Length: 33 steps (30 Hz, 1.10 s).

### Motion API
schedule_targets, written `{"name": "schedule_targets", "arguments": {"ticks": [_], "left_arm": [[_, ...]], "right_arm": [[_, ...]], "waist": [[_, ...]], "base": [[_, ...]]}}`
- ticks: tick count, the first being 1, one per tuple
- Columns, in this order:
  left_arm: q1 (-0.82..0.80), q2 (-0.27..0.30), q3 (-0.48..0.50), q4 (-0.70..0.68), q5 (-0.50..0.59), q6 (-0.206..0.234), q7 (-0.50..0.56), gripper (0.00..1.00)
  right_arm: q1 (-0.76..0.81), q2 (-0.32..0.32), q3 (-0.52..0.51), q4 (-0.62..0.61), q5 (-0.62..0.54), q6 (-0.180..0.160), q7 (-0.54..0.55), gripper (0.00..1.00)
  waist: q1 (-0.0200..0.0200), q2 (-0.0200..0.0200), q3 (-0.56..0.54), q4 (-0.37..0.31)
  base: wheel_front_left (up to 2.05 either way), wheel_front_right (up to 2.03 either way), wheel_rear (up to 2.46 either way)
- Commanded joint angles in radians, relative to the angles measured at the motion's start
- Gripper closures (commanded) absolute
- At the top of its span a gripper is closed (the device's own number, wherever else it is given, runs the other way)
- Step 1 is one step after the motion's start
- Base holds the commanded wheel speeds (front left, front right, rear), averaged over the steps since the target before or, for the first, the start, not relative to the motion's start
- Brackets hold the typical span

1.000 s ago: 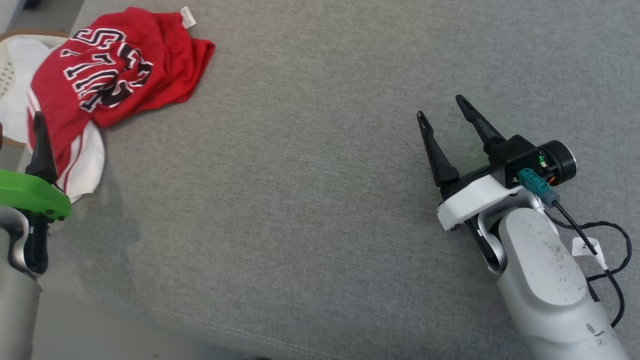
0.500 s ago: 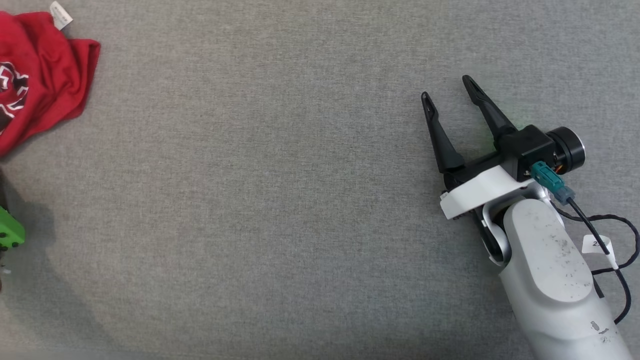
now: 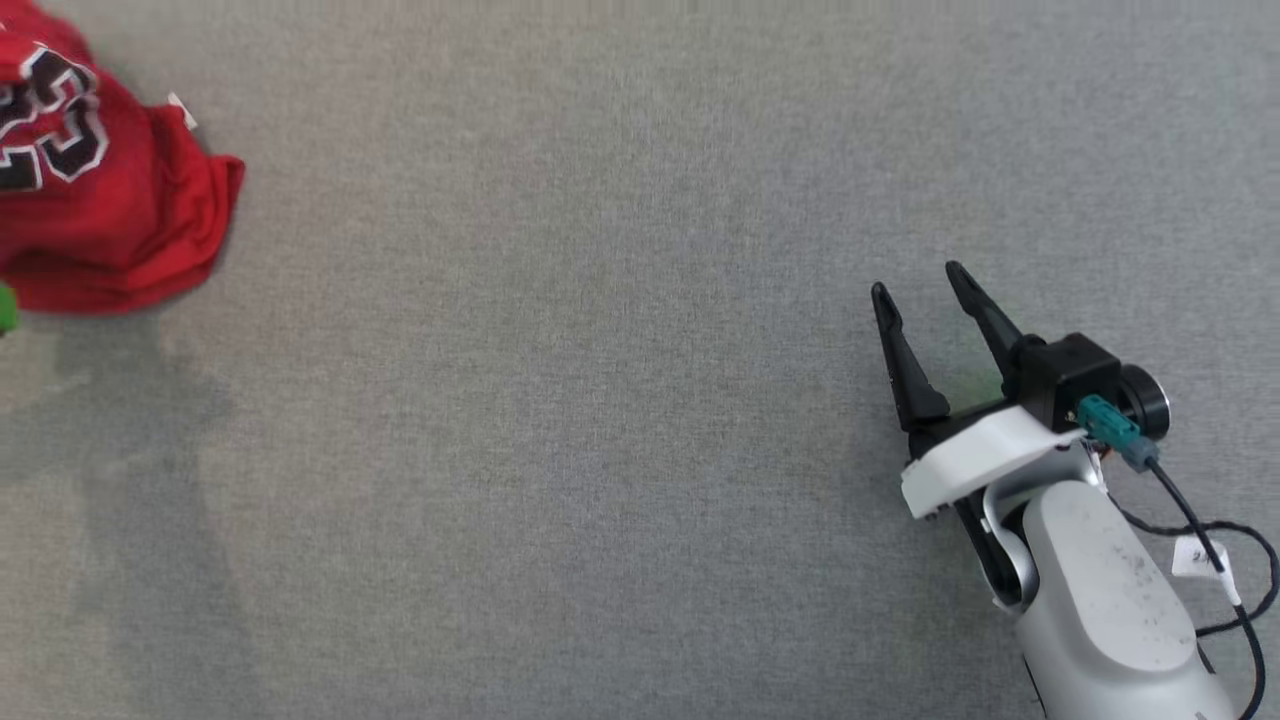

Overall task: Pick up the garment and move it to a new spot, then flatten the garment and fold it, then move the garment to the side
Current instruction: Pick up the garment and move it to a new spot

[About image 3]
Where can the red jersey with white trim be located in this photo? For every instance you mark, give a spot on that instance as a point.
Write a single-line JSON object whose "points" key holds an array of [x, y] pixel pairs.
{"points": [[130, 220]]}

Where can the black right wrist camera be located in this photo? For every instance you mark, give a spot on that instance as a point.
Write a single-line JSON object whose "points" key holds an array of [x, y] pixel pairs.
{"points": [[1065, 375]]}

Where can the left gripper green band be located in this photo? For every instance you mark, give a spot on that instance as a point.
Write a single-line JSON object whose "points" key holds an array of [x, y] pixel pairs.
{"points": [[6, 308]]}

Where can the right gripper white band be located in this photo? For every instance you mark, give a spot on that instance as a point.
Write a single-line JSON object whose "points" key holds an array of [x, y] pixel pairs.
{"points": [[985, 450]]}

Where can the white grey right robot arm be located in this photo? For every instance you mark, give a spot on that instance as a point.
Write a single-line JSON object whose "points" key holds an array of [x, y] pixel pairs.
{"points": [[1110, 600]]}

